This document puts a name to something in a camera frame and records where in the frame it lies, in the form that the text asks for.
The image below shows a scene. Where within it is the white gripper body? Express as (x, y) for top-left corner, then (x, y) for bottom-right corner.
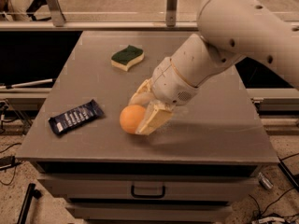
(151, 57), (198, 105)

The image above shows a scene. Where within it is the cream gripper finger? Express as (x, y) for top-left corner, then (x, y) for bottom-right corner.
(128, 79), (155, 105)
(135, 100), (174, 135)

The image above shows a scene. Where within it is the orange fruit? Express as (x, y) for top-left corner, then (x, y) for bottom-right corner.
(120, 105), (146, 133)

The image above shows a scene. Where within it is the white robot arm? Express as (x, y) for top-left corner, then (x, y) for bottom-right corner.
(130, 0), (299, 135)

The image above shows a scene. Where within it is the blue rxbar blueberry wrapper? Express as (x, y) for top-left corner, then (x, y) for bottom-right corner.
(49, 100), (105, 135)

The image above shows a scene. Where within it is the green and yellow sponge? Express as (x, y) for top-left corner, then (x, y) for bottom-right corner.
(111, 45), (145, 72)

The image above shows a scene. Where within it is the grey drawer cabinet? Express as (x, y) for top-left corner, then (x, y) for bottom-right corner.
(17, 32), (278, 224)

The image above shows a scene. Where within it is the white rod with black grip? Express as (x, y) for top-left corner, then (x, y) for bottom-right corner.
(0, 78), (56, 90)

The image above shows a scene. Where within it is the black bar on floor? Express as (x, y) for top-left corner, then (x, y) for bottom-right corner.
(17, 183), (42, 224)

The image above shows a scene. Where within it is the white power strip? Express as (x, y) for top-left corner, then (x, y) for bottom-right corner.
(251, 217), (285, 224)

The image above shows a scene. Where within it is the seated person in background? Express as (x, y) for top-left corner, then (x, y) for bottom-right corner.
(0, 0), (50, 22)

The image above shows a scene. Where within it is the black drawer handle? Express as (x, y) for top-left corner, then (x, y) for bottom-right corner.
(130, 185), (166, 199)

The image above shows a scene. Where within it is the metal railing frame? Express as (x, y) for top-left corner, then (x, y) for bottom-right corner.
(0, 0), (299, 32)

